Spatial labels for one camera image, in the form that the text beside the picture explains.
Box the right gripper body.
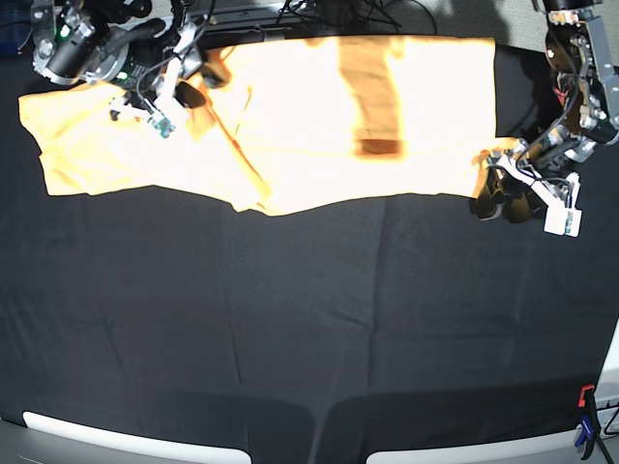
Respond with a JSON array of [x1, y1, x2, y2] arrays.
[[125, 18, 207, 116]]

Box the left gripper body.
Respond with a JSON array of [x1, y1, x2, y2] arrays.
[[487, 139, 580, 206]]

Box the yellow t-shirt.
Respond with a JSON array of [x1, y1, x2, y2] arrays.
[[18, 36, 513, 216]]

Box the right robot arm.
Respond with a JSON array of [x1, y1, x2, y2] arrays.
[[31, 1, 226, 122]]

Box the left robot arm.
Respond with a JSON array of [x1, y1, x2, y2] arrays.
[[471, 1, 618, 237]]

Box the black table cloth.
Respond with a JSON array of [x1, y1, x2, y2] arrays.
[[1, 57, 618, 463]]

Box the white front bar right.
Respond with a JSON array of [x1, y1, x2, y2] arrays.
[[367, 429, 579, 464]]

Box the white bar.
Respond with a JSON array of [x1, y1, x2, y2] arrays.
[[22, 411, 251, 464], [367, 429, 579, 464]]

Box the white front bar left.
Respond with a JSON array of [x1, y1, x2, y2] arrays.
[[22, 411, 251, 464]]

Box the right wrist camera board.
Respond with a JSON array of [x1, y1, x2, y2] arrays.
[[147, 111, 176, 139]]

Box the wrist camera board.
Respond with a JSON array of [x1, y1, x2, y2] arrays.
[[147, 111, 176, 139], [544, 206, 582, 238]]

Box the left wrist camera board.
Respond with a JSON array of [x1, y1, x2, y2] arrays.
[[544, 206, 582, 238]]

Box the black cable bundle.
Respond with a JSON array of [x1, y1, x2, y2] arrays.
[[275, 0, 436, 35]]

